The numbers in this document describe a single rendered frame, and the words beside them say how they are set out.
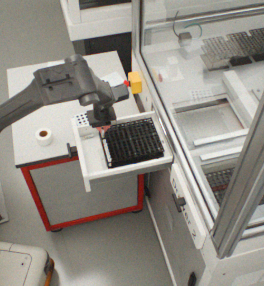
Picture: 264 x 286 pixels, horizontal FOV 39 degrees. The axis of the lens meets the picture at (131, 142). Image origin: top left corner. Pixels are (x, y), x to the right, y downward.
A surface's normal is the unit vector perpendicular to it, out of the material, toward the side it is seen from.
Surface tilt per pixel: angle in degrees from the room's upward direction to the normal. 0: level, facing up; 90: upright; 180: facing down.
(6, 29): 0
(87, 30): 90
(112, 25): 90
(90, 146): 0
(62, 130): 0
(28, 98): 62
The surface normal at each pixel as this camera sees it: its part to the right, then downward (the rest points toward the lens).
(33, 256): 0.00, -0.62
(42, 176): 0.26, 0.76
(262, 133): -0.97, 0.20
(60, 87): 0.43, -0.15
